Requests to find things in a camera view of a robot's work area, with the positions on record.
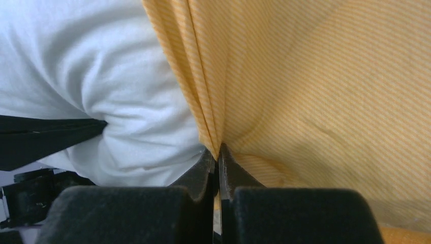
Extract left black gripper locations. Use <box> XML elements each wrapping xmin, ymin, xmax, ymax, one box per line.
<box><xmin>1</xmin><ymin>115</ymin><xmax>107</xmax><ymax>243</ymax></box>

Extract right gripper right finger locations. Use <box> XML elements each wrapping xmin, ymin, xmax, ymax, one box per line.
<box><xmin>218</xmin><ymin>144</ymin><xmax>383</xmax><ymax>243</ymax></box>

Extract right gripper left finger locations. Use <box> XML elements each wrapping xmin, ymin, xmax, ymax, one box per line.
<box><xmin>37</xmin><ymin>151</ymin><xmax>215</xmax><ymax>244</ymax></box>

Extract white pillow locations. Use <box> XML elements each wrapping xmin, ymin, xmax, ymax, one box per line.
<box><xmin>1</xmin><ymin>1</ymin><xmax>204</xmax><ymax>187</ymax></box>

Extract orange Mickey Mouse pillowcase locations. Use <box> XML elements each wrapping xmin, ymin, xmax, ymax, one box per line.
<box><xmin>143</xmin><ymin>1</ymin><xmax>430</xmax><ymax>243</ymax></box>

